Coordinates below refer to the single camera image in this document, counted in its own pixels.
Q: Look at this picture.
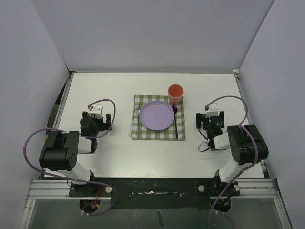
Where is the green white checkered cloth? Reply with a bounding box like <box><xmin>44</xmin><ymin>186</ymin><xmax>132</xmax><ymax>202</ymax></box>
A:
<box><xmin>129</xmin><ymin>95</ymin><xmax>185</xmax><ymax>141</ymax></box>

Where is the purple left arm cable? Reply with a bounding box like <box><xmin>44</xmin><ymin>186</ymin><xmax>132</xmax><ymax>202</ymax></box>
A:
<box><xmin>23</xmin><ymin>99</ymin><xmax>119</xmax><ymax>217</ymax></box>

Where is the silver metal fork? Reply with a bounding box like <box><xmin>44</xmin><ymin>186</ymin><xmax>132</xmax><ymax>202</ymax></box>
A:
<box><xmin>135</xmin><ymin>104</ymin><xmax>141</xmax><ymax>137</ymax></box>

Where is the aluminium front frame rail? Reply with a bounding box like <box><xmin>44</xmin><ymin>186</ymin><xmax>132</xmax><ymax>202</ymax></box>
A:
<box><xmin>27</xmin><ymin>178</ymin><xmax>279</xmax><ymax>199</ymax></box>

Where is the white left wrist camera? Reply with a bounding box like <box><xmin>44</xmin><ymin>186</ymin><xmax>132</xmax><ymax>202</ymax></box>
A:
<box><xmin>88</xmin><ymin>104</ymin><xmax>103</xmax><ymax>119</ymax></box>

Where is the purple plastic plate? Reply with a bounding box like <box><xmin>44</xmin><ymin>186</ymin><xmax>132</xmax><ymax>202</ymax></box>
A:
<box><xmin>140</xmin><ymin>101</ymin><xmax>174</xmax><ymax>131</ymax></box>

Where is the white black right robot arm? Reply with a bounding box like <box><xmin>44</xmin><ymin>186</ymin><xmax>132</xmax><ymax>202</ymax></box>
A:
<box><xmin>196</xmin><ymin>111</ymin><xmax>269</xmax><ymax>195</ymax></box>

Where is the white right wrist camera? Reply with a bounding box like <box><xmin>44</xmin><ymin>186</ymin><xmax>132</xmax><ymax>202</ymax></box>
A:
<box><xmin>205</xmin><ymin>103</ymin><xmax>220</xmax><ymax>118</ymax></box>

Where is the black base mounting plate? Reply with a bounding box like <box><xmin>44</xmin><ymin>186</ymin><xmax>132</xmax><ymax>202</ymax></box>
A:
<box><xmin>69</xmin><ymin>177</ymin><xmax>240</xmax><ymax>212</ymax></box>

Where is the orange plastic cup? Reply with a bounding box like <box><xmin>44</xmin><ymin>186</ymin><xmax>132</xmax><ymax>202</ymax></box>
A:
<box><xmin>168</xmin><ymin>84</ymin><xmax>184</xmax><ymax>105</ymax></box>

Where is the purple plastic spoon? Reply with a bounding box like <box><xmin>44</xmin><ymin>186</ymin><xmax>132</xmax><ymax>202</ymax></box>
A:
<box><xmin>172</xmin><ymin>105</ymin><xmax>178</xmax><ymax>139</ymax></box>

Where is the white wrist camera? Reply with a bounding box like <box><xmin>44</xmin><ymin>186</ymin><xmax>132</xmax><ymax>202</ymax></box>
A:
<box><xmin>205</xmin><ymin>103</ymin><xmax>220</xmax><ymax>118</ymax></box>
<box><xmin>88</xmin><ymin>104</ymin><xmax>103</xmax><ymax>119</ymax></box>

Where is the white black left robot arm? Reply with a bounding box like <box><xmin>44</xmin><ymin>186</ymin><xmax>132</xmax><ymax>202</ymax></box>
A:
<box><xmin>39</xmin><ymin>112</ymin><xmax>112</xmax><ymax>196</ymax></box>

